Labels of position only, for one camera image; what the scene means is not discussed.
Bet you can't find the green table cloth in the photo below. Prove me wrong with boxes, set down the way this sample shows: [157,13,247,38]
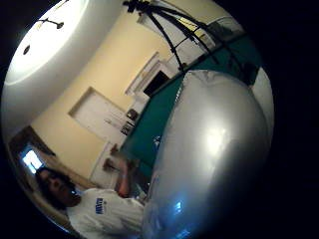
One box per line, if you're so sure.
[119,33,263,177]

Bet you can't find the dark box on shelf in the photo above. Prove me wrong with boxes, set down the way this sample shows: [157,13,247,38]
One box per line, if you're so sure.
[126,109,140,121]

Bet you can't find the silver shiny foil bag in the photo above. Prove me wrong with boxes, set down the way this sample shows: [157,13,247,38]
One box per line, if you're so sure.
[142,69,272,239]

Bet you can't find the white door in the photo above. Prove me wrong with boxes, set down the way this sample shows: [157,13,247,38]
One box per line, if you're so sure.
[68,87,129,147]

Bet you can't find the the person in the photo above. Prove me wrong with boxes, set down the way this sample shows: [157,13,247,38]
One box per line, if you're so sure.
[34,165,146,239]

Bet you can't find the bright window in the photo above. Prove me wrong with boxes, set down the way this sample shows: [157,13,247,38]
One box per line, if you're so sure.
[21,148,44,174]

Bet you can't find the black ceiling pipe fixture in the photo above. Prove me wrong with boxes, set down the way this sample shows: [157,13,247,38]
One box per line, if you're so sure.
[37,17,66,30]

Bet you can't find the black wall screen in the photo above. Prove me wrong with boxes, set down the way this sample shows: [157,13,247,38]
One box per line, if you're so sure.
[143,70,171,98]

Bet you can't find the white door frame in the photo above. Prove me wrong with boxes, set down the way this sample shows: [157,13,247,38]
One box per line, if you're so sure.
[125,51,177,101]

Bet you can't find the black camera tripod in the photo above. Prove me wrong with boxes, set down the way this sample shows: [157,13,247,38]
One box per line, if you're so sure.
[122,0,258,86]

